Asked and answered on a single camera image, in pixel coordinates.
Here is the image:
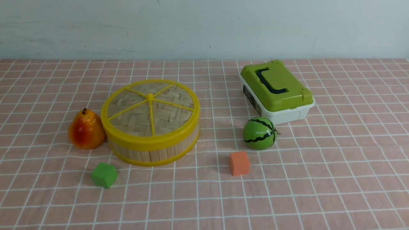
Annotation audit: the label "green lidded white storage box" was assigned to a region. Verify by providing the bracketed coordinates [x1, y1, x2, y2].
[240, 60, 315, 125]

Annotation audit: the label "green toy watermelon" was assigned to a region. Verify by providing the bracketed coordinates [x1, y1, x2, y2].
[242, 117, 281, 150]

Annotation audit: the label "green foam cube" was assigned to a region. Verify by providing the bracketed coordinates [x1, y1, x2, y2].
[91, 163, 118, 189]

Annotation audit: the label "pink checkered tablecloth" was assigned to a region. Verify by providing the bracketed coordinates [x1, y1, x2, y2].
[0, 59, 409, 230]

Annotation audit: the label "bamboo steamer basket yellow rims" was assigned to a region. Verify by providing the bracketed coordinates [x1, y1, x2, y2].
[107, 124, 200, 166]

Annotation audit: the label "orange foam cube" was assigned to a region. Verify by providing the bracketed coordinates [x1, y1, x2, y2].
[229, 151, 251, 176]

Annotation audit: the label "yellow woven bamboo steamer lid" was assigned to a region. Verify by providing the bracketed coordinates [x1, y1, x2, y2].
[100, 79, 200, 151]

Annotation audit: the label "orange yellow toy pear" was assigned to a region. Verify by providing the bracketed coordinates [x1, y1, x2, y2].
[68, 108, 107, 150]

